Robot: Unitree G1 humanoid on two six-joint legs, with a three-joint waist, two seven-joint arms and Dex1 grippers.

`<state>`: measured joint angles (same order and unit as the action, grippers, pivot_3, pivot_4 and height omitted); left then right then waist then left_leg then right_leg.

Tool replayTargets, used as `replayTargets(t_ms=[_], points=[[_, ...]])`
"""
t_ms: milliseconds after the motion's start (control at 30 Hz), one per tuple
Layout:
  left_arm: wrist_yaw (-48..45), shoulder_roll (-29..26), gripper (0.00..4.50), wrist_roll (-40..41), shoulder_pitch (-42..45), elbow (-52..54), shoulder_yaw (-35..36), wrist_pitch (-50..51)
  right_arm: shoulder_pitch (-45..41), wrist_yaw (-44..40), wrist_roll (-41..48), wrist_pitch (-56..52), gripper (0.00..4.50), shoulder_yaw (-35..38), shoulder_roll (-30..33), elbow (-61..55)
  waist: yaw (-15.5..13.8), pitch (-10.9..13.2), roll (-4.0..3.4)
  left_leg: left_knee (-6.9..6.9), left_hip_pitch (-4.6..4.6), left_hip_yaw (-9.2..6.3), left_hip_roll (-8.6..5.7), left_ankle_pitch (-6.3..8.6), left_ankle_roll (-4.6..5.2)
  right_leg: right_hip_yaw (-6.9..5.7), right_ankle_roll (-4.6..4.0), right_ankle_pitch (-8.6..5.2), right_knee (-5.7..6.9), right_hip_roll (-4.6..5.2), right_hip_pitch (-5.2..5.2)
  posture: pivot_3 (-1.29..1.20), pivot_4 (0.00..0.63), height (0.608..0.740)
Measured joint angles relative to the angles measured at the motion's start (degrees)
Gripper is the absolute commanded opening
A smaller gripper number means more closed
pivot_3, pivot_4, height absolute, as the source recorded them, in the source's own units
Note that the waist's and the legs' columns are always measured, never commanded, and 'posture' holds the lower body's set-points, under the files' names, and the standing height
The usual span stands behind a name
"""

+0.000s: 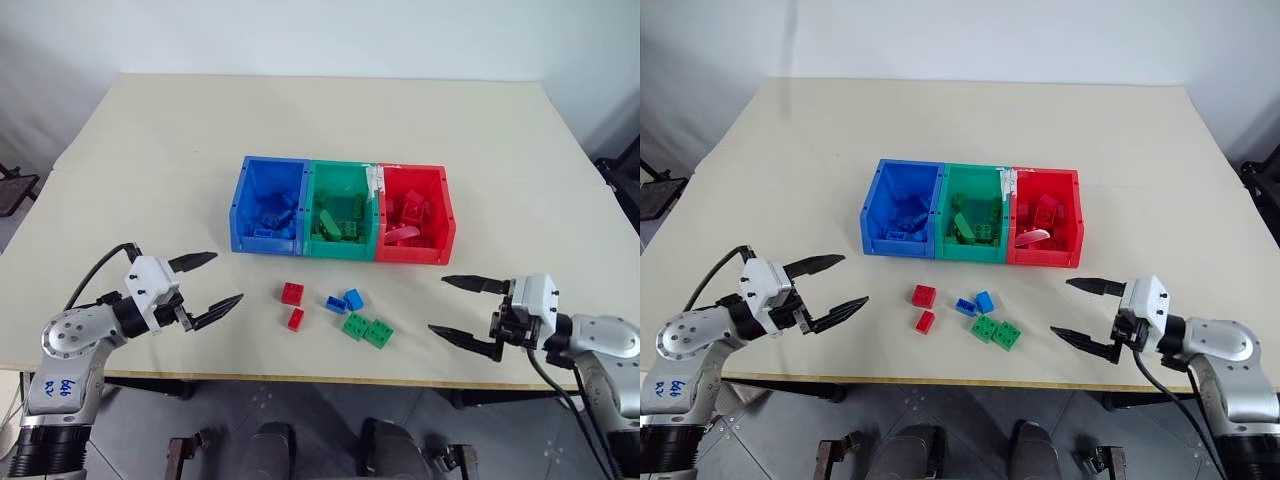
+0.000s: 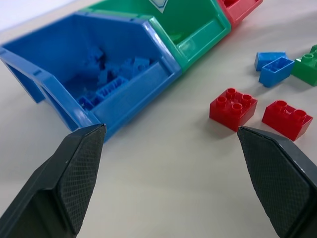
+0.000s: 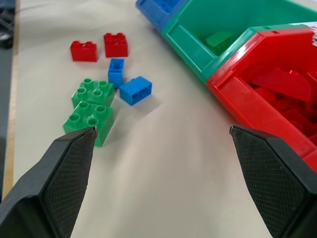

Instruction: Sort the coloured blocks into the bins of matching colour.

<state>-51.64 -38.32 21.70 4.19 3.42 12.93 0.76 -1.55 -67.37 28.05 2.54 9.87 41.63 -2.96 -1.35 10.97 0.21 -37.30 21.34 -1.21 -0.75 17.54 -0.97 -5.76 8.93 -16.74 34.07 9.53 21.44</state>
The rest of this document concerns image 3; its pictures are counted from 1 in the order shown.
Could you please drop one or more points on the green square building block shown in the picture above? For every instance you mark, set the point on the green square building block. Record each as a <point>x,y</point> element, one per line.
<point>92,122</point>
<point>94,93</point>

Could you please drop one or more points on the blue plastic bin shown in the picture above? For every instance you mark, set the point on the blue plastic bin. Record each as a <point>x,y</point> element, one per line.
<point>156,11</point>

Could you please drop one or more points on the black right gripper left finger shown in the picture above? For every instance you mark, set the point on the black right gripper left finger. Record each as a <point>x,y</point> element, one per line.
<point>57,178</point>

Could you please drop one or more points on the blue building block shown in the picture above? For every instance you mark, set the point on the blue building block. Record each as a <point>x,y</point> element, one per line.
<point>135,90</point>
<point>166,5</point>
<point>115,73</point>

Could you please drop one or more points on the green plastic bin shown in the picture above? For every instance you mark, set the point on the green plastic bin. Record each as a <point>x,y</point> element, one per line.
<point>195,47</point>

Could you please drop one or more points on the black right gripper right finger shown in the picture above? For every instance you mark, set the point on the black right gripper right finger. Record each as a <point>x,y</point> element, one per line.
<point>270,178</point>

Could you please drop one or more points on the green curved building block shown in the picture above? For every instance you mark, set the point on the green curved building block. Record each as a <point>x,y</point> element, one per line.
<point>219,41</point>

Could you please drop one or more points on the red curved building block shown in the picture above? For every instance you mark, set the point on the red curved building block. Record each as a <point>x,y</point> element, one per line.
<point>282,83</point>

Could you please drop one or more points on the red square building block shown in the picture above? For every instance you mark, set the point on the red square building block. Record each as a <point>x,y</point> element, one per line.
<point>116,45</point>

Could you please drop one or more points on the red plastic bin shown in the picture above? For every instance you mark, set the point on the red plastic bin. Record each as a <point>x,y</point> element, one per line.
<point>250,116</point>

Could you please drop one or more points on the red narrow building block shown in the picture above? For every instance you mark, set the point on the red narrow building block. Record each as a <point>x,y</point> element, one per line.
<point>83,51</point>

